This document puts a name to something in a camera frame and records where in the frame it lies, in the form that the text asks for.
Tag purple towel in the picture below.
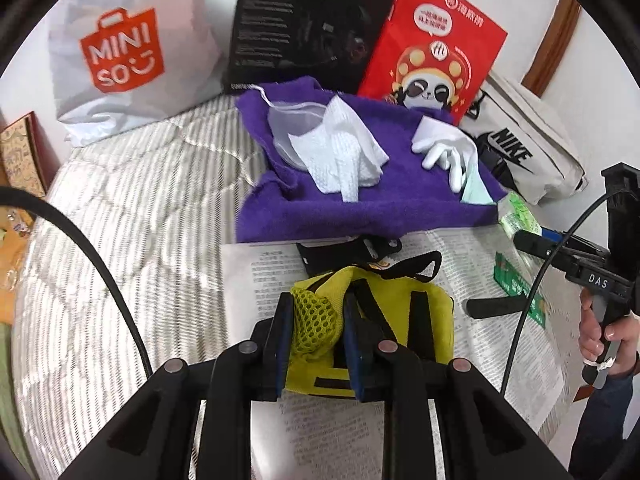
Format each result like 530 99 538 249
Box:
234 76 508 245

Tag black watch strap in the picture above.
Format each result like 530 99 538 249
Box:
466 294 531 320

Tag black headset box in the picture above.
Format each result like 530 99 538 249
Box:
223 0 401 96

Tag white plastic shopping bag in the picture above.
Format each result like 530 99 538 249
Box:
47 0 226 146

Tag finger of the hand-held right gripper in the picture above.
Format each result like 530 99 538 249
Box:
514 230 584 276
541 227 609 259

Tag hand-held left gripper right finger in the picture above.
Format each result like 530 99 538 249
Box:
342 294 573 480

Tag wooden door frame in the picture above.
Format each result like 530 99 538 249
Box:
522 0 583 96

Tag red paper bag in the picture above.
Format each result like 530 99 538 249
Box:
357 0 508 126

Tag green wipes pack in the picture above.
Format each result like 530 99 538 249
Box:
497 192 543 241

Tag white waist bag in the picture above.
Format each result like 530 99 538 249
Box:
457 70 590 206

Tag white paper tissue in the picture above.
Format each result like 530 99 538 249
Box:
287 96 391 203

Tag yellow pouch with black straps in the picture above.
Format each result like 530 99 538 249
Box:
285 236 456 397

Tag white glove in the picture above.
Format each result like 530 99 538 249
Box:
411 116 481 193

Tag newspaper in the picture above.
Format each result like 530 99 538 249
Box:
220 227 571 480

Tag patterned box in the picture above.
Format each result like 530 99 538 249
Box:
0 112 63 198

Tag white mesh drawstring bag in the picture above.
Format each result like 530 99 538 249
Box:
247 85 326 166

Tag green packet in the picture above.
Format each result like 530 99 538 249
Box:
492 252 548 330

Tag pale green cloth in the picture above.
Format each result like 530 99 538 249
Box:
459 165 501 207

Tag person's right hand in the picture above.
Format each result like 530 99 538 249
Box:
577 296 640 378

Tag pale green sheet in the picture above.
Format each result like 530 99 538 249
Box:
0 322 36 480

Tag black cable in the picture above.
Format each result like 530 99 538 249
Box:
0 186 153 381
500 185 626 398

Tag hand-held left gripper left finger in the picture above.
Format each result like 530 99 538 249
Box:
67 292 296 480

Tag person's right forearm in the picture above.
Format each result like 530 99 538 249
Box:
567 360 640 480

